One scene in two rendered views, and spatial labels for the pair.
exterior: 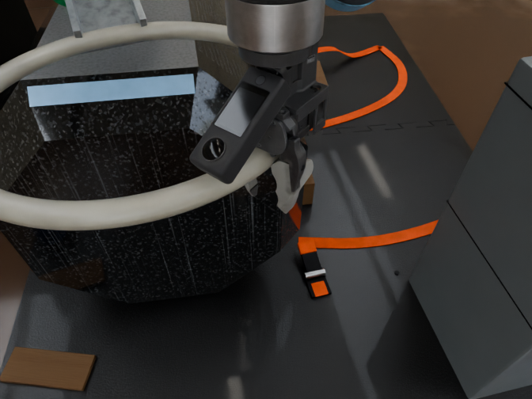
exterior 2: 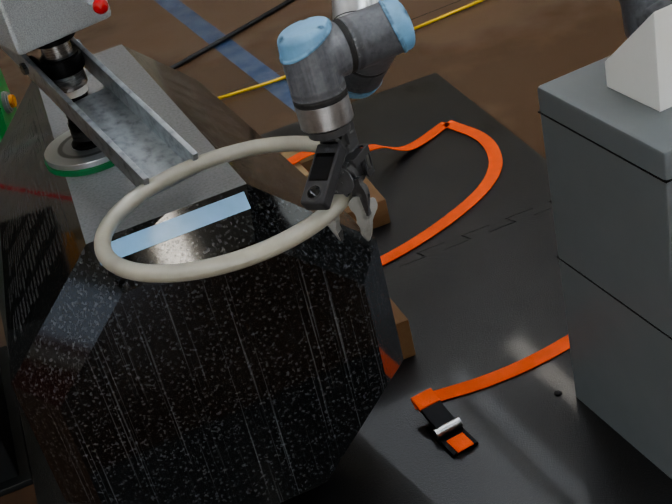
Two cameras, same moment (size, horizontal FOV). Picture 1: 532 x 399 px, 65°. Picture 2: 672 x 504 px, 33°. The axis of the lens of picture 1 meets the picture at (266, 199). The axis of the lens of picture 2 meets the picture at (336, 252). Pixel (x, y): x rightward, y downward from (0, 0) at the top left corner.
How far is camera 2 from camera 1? 1.46 m
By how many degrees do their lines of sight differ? 17
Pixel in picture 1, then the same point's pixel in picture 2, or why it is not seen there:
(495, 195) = (583, 220)
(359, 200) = (481, 329)
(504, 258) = (618, 279)
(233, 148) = (325, 187)
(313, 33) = (348, 115)
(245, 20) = (312, 118)
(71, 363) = not seen: outside the picture
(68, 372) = not seen: outside the picture
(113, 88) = (173, 225)
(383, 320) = (555, 448)
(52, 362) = not seen: outside the picture
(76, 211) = (244, 252)
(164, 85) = (220, 210)
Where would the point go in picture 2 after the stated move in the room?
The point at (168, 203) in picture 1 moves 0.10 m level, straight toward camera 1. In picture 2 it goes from (295, 233) to (328, 256)
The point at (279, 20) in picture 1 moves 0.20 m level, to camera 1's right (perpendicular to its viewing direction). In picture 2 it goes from (330, 113) to (449, 77)
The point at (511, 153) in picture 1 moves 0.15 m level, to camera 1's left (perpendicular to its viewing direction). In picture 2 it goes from (571, 172) to (502, 194)
